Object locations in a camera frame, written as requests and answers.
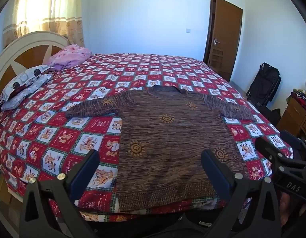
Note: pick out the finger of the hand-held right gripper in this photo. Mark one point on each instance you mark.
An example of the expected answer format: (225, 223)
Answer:
(294, 141)
(269, 151)

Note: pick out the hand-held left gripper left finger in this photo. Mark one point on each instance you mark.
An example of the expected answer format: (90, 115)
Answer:
(86, 171)

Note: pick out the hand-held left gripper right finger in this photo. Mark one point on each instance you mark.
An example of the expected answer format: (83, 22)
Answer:
(215, 171)

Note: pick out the brown knit sweater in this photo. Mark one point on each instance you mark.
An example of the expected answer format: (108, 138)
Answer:
(163, 141)

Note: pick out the pile of clothes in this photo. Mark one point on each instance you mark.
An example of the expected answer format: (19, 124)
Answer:
(303, 98)

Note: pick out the person's right hand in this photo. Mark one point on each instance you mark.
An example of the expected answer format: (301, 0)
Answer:
(290, 210)

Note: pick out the wooden dresser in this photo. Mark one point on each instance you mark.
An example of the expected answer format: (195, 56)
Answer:
(294, 116)

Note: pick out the red checked printed bedspread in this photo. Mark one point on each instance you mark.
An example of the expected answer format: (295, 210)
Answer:
(56, 133)

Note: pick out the black suitcase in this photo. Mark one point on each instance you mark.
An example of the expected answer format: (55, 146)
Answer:
(263, 84)

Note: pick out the grey floral pillow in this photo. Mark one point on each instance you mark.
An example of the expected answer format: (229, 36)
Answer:
(24, 93)

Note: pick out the pink folded blanket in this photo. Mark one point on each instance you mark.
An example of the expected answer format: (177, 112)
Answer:
(68, 55)

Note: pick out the brown wooden door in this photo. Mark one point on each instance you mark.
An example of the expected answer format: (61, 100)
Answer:
(225, 37)

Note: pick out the white wooden bed headboard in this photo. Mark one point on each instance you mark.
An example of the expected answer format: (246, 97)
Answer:
(9, 62)

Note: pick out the beige patterned curtain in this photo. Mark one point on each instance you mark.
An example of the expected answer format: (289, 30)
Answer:
(51, 5)

